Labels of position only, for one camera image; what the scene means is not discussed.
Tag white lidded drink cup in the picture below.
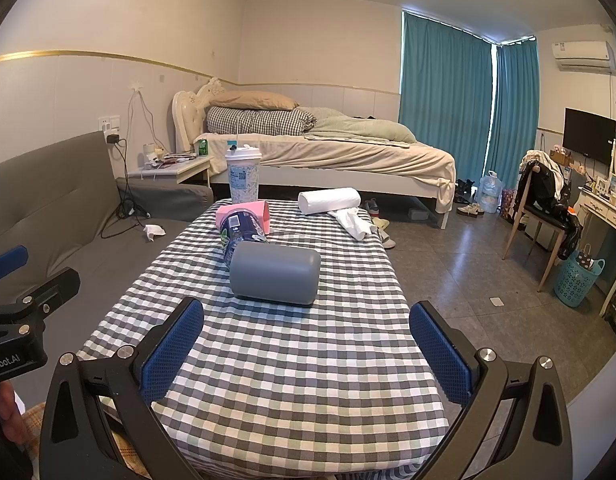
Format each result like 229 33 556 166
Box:
224 143 263 205

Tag narrow teal curtain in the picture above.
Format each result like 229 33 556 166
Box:
490 37 539 197

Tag white nightstand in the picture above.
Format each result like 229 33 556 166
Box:
126 153 215 187

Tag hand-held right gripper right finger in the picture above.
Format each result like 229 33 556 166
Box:
409 301 573 480

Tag beige pillow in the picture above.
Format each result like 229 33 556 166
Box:
208 91 300 112

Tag pale slippers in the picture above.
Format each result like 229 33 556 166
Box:
372 217 397 250

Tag checked duvet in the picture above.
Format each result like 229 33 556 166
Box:
205 106 318 136

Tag black and white jacket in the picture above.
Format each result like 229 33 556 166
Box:
520 150 585 262

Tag person's left hand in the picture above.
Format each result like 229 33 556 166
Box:
0 381 25 442

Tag white dressing table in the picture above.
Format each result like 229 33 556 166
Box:
577 179 616 317

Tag black cable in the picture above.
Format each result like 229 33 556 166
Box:
100 142 152 240

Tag checked tablecloth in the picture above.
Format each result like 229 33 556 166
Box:
75 199 452 480

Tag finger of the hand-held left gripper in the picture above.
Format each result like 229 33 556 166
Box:
0 267 82 332
0 245 29 284

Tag blue laundry basket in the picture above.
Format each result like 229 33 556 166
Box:
553 249 607 309

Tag wooden chair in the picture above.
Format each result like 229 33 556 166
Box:
502 162 575 294

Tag dark blue snack canister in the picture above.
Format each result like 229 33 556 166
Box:
220 210 270 269

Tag grey cup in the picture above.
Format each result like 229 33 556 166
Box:
230 242 322 306

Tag clear water jug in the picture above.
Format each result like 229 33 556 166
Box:
475 170 504 215

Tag white cable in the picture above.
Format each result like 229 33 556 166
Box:
127 86 159 161

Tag white paper towel roll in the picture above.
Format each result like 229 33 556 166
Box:
297 187 362 216

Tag crumpled white cloth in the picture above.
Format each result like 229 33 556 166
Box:
328 207 377 241

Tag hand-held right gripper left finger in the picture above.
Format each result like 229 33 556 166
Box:
38 296 205 480

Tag white air conditioner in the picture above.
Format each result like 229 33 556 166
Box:
551 39 616 74

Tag wide teal curtain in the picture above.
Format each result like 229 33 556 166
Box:
398 9 493 177

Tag green blanket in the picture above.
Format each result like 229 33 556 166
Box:
303 108 418 145

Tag grey sofa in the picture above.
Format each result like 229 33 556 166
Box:
0 131 215 411

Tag white bed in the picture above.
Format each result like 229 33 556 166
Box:
171 77 457 231

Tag pink box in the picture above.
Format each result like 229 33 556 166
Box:
215 199 271 237

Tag black television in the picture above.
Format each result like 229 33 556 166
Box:
562 107 616 166

